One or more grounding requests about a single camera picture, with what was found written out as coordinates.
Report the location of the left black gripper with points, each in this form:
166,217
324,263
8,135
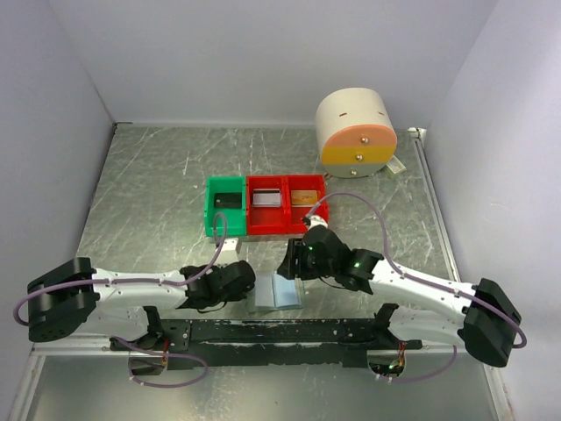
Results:
238,295

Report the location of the beige cylindrical drawer cabinet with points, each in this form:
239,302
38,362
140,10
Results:
354,133

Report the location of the white magnetic stripe card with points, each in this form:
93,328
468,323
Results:
267,198

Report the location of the small white tag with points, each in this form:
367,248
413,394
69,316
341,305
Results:
395,166

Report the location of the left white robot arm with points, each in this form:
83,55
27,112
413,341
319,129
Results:
77,298

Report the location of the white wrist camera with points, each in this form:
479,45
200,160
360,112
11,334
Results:
230,252
312,221

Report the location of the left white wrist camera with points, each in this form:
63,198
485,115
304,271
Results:
230,252

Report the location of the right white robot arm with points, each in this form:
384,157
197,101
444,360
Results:
480,317

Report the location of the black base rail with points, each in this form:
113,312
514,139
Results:
244,343

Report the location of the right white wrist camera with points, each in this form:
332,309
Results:
312,221

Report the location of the black card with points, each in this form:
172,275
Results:
228,200

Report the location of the green plastic bin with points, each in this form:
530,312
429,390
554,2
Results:
236,218

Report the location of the mint green card holder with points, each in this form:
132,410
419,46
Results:
273,292

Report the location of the gold orange card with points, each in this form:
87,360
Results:
304,197

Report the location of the middle red plastic bin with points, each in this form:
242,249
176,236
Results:
266,221

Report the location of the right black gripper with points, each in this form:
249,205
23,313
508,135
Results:
295,251

